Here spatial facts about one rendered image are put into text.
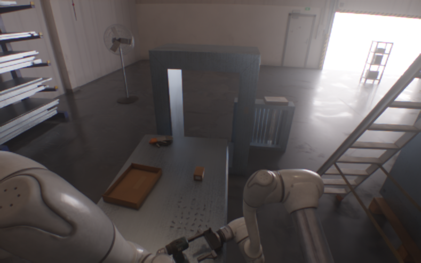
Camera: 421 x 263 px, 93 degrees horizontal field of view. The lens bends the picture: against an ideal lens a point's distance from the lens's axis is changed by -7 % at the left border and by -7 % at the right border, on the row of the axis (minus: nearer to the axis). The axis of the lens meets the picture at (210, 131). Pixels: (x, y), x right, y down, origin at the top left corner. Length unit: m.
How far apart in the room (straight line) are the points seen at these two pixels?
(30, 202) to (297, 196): 0.81
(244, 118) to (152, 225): 1.55
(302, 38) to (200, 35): 4.38
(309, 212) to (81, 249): 0.75
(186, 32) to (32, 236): 10.24
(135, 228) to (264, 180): 1.04
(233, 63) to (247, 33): 7.80
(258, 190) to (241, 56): 1.69
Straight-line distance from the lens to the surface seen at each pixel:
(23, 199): 0.34
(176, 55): 2.43
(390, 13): 11.58
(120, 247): 0.49
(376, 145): 2.09
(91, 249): 0.40
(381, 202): 3.05
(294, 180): 0.92
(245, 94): 2.42
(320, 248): 0.90
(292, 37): 10.31
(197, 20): 10.29
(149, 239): 1.55
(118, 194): 1.88
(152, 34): 10.92
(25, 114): 4.86
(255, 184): 0.86
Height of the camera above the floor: 1.90
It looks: 29 degrees down
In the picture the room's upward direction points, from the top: 1 degrees clockwise
